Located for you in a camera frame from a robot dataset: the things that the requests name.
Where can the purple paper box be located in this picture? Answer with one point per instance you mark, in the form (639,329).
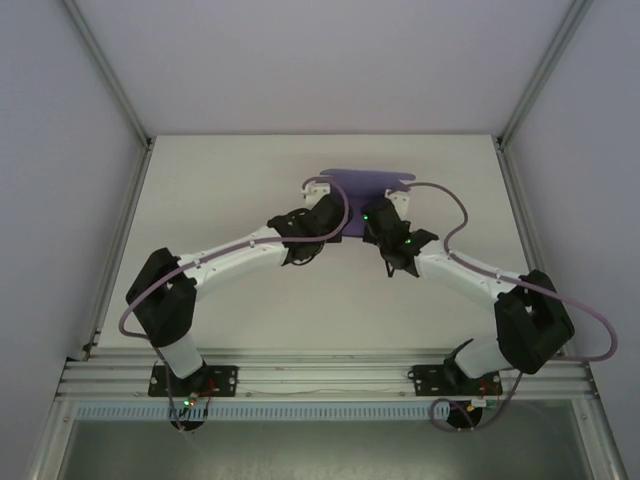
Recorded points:
(365,180)

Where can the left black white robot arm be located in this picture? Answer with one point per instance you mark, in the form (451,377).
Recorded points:
(165,305)

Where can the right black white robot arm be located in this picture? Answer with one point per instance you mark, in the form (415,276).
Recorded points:
(535,320)

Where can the grey metal sheet panel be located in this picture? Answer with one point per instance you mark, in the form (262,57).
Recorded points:
(320,455)

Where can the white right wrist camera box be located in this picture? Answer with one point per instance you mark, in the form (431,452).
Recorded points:
(400,200)

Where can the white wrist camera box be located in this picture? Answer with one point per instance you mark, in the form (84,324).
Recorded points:
(400,200)
(317,191)

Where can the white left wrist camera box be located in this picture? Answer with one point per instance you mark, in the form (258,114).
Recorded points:
(317,191)

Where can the aluminium table side rail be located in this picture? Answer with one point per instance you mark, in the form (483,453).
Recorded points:
(515,200)
(125,225)

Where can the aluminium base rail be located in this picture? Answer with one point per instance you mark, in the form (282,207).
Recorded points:
(320,375)

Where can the aluminium frame post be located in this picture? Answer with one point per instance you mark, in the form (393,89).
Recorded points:
(545,70)
(107,70)

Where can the aluminium lower frame leg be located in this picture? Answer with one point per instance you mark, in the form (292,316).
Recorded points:
(600,445)
(47,445)

